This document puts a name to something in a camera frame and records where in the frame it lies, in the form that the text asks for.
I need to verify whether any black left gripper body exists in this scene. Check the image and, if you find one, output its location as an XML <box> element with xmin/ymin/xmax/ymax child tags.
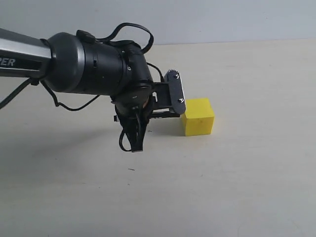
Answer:
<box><xmin>110</xmin><ymin>81</ymin><xmax>158</xmax><ymax>119</ymax></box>

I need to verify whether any yellow foam cube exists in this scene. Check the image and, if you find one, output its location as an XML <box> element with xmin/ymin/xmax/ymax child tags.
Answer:
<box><xmin>181</xmin><ymin>98</ymin><xmax>215</xmax><ymax>136</ymax></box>

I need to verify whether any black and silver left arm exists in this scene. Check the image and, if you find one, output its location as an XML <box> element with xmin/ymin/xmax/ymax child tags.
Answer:
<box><xmin>0</xmin><ymin>23</ymin><xmax>186</xmax><ymax>152</ymax></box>

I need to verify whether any black camera cable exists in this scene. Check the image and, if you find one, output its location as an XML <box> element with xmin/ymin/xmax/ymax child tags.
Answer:
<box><xmin>0</xmin><ymin>23</ymin><xmax>165</xmax><ymax>153</ymax></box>

